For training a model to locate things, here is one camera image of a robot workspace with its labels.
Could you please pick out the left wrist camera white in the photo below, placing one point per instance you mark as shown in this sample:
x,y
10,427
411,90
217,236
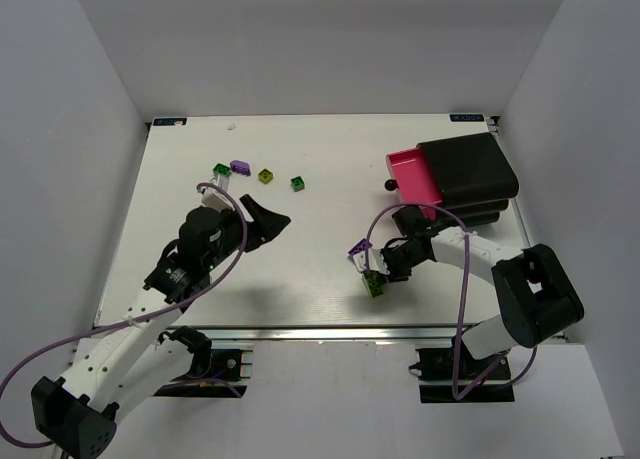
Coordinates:
x,y
213,197

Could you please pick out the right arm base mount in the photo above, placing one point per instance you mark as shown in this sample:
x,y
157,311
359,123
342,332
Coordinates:
x,y
434,371

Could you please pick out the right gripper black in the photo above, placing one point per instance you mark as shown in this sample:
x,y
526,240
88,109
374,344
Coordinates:
x,y
391,263

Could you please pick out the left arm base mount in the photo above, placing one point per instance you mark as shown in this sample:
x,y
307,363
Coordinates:
x,y
215,371

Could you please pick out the purple two-by-two-long lego brick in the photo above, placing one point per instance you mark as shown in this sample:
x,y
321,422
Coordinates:
x,y
362,245

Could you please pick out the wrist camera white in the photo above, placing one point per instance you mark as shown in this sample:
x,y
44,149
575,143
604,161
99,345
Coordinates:
x,y
213,197
370,260

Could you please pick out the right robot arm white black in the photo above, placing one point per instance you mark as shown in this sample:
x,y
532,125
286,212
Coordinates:
x,y
536,298

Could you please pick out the lime long lego brick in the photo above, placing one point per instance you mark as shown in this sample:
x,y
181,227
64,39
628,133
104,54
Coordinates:
x,y
374,283

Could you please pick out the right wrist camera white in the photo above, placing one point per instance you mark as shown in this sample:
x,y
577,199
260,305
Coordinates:
x,y
370,260

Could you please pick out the purple arch lego brick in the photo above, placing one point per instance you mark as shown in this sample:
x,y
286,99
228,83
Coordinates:
x,y
240,167

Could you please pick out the pink top drawer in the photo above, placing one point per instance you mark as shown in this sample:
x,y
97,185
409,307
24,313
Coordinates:
x,y
411,177

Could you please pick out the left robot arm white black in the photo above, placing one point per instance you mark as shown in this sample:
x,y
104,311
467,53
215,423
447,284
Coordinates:
x,y
81,410

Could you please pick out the black drawer cabinet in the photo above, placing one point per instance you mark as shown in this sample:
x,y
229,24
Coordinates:
x,y
475,178

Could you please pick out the right blue corner label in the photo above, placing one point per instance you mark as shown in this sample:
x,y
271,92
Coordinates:
x,y
461,117

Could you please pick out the aluminium table rail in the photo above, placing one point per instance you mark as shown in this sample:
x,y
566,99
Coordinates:
x,y
247,334

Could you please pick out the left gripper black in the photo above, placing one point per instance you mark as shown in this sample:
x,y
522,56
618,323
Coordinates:
x,y
245,227

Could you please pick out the dark green square lego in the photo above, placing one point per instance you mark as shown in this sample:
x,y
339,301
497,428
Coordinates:
x,y
297,183

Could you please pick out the lime square lego top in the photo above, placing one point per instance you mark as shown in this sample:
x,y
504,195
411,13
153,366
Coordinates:
x,y
265,176

